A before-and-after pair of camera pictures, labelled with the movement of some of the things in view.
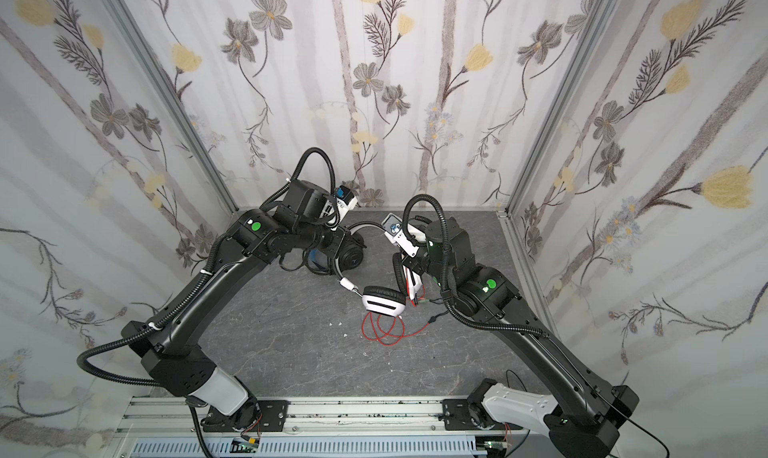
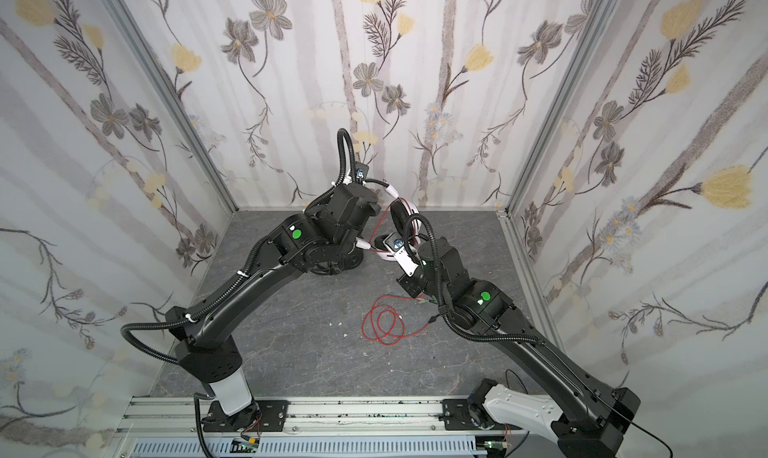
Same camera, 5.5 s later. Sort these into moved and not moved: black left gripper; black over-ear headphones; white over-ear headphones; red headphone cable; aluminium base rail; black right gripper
Moved: red headphone cable; black left gripper; black right gripper; white over-ear headphones
Not moved: black over-ear headphones; aluminium base rail
